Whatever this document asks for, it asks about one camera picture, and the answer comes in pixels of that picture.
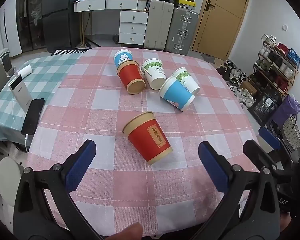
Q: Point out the black smartphone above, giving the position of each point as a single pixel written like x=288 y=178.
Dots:
x=33 y=116

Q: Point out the black cabinet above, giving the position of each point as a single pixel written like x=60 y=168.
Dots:
x=61 y=15

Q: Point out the silver suitcase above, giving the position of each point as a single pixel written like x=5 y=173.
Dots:
x=182 y=30

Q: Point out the grey chair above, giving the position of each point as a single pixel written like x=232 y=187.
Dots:
x=2 y=62

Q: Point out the blue rabbit paper cup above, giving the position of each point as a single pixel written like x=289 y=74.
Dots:
x=176 y=94
x=122 y=58

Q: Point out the brown cardboard box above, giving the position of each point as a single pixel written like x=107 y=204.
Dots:
x=248 y=87

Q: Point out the white power bank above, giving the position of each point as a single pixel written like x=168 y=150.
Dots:
x=20 y=93

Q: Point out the pink checked tablecloth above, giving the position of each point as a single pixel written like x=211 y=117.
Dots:
x=110 y=110

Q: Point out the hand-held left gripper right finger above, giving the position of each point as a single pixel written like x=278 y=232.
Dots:
x=213 y=166

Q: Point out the beige suitcase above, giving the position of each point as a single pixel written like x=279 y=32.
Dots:
x=158 y=25

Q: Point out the pile of sneakers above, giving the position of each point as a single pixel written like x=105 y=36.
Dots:
x=236 y=80

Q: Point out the white green-print paper cup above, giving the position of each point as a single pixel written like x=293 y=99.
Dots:
x=188 y=80
x=153 y=74

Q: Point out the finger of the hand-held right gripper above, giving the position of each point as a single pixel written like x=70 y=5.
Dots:
x=268 y=136
x=256 y=153

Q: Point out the glass door cabinet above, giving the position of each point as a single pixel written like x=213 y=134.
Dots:
x=31 y=17

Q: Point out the white round stool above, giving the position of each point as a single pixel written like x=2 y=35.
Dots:
x=6 y=177

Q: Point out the green checked tablecloth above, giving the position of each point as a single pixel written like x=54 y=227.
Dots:
x=37 y=77

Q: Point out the purple bag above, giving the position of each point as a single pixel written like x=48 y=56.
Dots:
x=288 y=110

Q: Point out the black printed bag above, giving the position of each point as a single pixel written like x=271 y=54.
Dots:
x=263 y=106

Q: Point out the woven basket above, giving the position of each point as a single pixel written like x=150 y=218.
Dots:
x=293 y=132

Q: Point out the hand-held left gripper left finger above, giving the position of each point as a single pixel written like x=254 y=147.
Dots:
x=79 y=166

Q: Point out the metal shoe rack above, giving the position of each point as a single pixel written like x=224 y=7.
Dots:
x=275 y=65

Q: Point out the wooden door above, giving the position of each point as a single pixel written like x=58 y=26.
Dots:
x=220 y=20

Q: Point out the white desk with drawers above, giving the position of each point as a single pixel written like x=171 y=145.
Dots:
x=130 y=20

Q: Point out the small white box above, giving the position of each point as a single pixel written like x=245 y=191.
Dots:
x=24 y=71

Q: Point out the person's left hand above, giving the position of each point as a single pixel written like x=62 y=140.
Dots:
x=127 y=233

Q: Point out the striped floor mat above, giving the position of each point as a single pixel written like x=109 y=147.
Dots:
x=65 y=51

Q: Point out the red paper cup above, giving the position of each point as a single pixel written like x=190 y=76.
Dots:
x=150 y=138
x=130 y=78

